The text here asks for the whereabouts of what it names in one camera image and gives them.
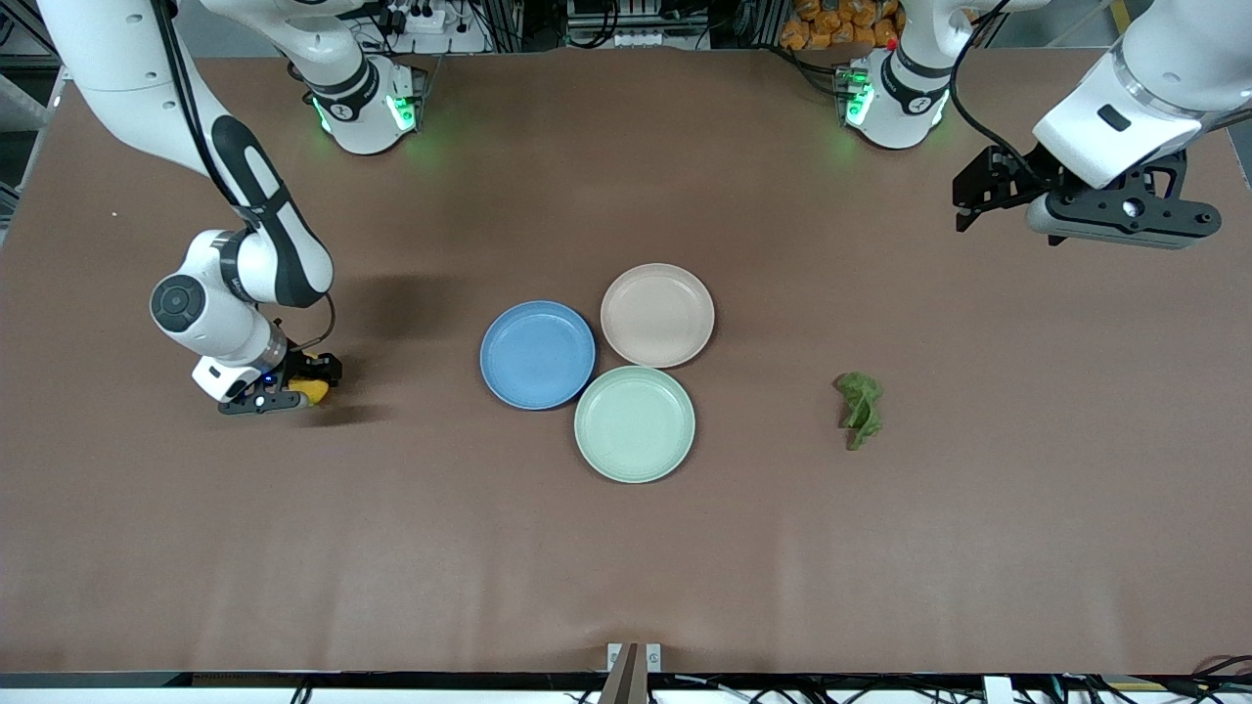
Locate white electronics box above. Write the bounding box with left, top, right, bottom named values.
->
left=565, top=0, right=707, bottom=50

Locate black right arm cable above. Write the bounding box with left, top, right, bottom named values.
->
left=147, top=0, right=339, bottom=353

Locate aluminium frame profile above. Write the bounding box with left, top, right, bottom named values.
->
left=0, top=0, right=69, bottom=133

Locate bag of oranges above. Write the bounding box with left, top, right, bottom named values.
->
left=780, top=0, right=901, bottom=50

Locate beige plate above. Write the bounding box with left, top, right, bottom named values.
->
left=600, top=263, right=716, bottom=370

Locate white power strip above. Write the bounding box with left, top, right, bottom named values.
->
left=378, top=3, right=449, bottom=35

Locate green lettuce leaf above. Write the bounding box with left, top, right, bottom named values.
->
left=833, top=372, right=884, bottom=452

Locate black cable bundle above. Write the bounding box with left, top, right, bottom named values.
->
left=1188, top=653, right=1252, bottom=699

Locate metal table edge bracket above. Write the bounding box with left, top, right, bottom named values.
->
left=606, top=642, right=663, bottom=704

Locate blue plate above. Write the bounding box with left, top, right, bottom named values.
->
left=479, top=300, right=597, bottom=411

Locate light green plate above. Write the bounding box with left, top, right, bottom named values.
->
left=574, top=366, right=696, bottom=484

